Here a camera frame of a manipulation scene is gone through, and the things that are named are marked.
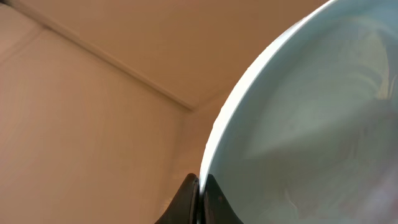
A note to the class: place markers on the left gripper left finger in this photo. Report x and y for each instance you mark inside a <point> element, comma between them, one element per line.
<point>183,207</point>

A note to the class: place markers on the light blue plate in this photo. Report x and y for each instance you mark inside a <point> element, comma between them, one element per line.
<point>309,132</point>

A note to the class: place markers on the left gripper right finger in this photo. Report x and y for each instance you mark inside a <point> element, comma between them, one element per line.
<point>214,206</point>

